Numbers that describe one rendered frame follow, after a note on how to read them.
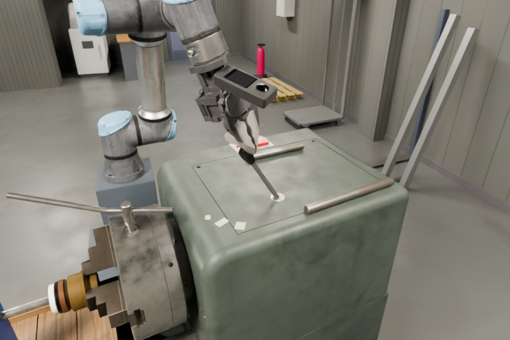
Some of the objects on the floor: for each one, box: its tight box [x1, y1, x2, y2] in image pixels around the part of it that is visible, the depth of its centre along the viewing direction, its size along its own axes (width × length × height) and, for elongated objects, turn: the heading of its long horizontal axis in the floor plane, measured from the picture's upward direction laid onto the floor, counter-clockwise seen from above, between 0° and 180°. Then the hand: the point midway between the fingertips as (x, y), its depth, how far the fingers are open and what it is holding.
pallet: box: [261, 77, 304, 102], centre depth 587 cm, size 112×77×10 cm
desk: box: [116, 33, 139, 81], centre depth 706 cm, size 71×138×74 cm, turn 22°
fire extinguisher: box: [254, 43, 267, 79], centre depth 666 cm, size 27×27×65 cm
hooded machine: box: [68, 3, 111, 77], centre depth 682 cm, size 75×61×134 cm
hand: (255, 148), depth 72 cm, fingers closed
